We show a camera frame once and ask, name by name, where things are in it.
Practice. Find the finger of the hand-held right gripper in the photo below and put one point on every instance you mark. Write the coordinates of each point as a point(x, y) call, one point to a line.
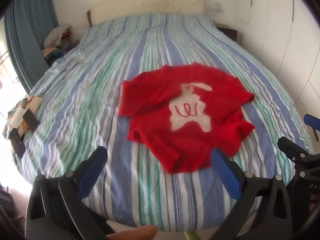
point(291, 148)
point(311, 121)

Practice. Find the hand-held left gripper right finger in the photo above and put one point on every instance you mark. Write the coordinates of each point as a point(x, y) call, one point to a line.
point(225, 172)

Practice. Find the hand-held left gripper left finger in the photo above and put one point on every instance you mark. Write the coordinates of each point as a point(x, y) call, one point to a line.
point(92, 170)

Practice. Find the red knitted sweater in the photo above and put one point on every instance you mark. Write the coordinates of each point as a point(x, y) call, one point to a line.
point(155, 100)

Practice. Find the pile of clothes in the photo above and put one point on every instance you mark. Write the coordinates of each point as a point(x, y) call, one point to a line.
point(56, 40)

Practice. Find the person's left hand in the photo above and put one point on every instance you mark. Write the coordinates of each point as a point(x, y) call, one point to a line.
point(135, 233)

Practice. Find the striped bed cover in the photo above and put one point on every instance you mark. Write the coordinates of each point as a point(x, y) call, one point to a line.
point(100, 105)

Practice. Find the yellow-green cloth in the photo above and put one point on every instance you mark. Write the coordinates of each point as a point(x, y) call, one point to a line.
point(190, 237)

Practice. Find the patchwork cushion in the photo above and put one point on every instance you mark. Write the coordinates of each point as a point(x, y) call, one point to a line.
point(17, 115)

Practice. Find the white wardrobe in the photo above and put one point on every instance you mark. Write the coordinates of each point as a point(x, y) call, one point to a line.
point(282, 30)

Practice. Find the dark nightstand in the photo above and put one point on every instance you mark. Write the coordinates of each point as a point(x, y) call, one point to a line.
point(228, 31)

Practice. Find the bright window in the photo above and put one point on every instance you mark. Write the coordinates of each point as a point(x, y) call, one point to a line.
point(7, 60)

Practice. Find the blue curtain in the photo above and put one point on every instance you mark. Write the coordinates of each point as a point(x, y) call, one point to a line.
point(27, 30)

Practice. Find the cream padded headboard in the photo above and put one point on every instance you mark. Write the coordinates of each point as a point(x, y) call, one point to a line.
point(150, 7)

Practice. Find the wall socket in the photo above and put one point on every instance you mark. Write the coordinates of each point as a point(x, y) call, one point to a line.
point(217, 7)

